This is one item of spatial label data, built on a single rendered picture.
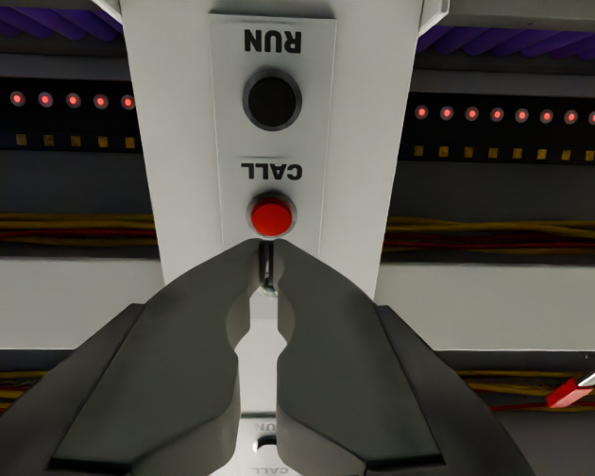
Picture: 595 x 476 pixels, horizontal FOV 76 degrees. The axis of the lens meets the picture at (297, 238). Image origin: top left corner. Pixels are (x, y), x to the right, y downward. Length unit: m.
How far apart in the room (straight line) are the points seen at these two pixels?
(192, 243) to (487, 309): 0.15
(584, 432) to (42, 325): 0.49
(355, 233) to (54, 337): 0.15
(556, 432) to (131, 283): 0.44
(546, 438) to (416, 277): 0.32
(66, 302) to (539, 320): 0.23
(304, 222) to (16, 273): 0.14
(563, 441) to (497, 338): 0.28
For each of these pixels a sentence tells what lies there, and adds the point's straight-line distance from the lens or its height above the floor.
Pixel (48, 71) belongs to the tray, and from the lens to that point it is 0.36.
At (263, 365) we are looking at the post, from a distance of 0.21.
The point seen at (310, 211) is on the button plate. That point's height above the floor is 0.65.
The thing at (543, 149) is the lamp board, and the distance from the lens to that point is 0.38.
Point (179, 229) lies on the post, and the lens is 0.16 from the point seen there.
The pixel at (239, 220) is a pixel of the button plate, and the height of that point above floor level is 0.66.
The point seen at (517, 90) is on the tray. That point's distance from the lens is 0.36.
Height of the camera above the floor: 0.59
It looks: 29 degrees up
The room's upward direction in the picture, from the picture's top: 178 degrees counter-clockwise
